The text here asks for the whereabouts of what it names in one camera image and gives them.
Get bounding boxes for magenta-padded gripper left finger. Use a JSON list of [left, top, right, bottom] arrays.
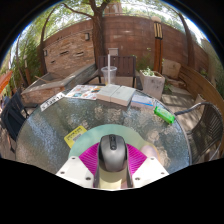
[[55, 141, 102, 189]]

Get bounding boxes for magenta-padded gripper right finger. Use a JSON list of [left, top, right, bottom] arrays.
[[125, 142, 170, 189]]

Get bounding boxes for grey and black computer mouse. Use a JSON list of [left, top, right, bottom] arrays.
[[97, 134, 129, 173]]

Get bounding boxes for pale green iridescent mouse pad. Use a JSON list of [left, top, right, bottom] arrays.
[[68, 123, 162, 190]]

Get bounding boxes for yellow card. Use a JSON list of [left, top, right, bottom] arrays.
[[63, 125, 88, 149]]

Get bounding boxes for small green packet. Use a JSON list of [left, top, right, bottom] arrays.
[[153, 105, 176, 125]]

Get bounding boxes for grey metal mesh chair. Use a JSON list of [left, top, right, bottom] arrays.
[[173, 101, 224, 164]]

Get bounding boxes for blue and white booklet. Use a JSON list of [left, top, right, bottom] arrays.
[[130, 93, 157, 109]]

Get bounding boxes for white printed paper strip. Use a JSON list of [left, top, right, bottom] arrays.
[[39, 91, 66, 112]]

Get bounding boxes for colourful magazine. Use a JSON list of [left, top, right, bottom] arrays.
[[65, 84, 104, 101]]

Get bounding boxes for black patio chair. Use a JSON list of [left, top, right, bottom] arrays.
[[0, 91, 39, 143]]

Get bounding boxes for open white book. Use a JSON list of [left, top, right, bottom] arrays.
[[96, 83, 137, 107]]

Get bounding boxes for stone raised garden bed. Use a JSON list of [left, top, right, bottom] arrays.
[[21, 63, 98, 104]]

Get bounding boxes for white planter with plant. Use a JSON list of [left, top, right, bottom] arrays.
[[139, 67, 166, 101]]

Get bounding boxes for curved wooden bench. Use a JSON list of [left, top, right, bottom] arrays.
[[179, 63, 224, 111]]

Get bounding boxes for clear plastic cup with straw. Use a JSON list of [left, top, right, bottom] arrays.
[[100, 54, 118, 86]]

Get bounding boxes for tan stone block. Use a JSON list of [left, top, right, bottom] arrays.
[[162, 59, 182, 80]]

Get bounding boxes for dark wooden slatted chair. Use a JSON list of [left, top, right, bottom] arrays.
[[83, 55, 138, 89]]

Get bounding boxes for thick forked tree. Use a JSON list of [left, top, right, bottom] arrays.
[[63, 0, 111, 69]]

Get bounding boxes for slender straight tree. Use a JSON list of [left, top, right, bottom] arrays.
[[178, 11, 196, 69]]

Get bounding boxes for grey wall utility box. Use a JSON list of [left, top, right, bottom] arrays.
[[107, 47, 120, 57]]

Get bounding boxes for wooden garden lamp post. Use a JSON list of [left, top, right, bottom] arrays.
[[151, 16, 164, 73]]

